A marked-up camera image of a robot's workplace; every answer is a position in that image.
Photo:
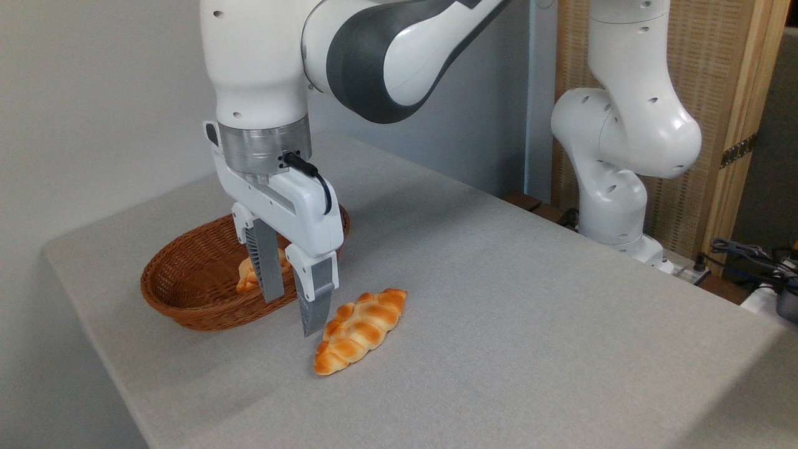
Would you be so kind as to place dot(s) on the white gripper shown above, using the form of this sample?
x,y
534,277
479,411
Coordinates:
x,y
305,209

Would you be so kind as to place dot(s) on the braided golden bread loaf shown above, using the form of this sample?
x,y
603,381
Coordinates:
x,y
358,330

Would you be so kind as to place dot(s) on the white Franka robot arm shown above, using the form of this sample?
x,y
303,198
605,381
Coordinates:
x,y
262,68

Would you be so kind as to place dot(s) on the small golden bread roll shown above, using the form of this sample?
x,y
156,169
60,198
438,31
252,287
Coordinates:
x,y
247,274

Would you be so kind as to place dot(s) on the brown wicker basket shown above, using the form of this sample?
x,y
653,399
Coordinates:
x,y
193,274

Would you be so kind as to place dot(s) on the black screen hinge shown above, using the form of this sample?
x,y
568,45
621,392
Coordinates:
x,y
739,151

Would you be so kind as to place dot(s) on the woven wood-framed screen panel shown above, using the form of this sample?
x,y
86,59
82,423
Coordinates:
x,y
717,75

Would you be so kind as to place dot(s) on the grey box device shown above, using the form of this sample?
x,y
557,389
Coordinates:
x,y
788,304

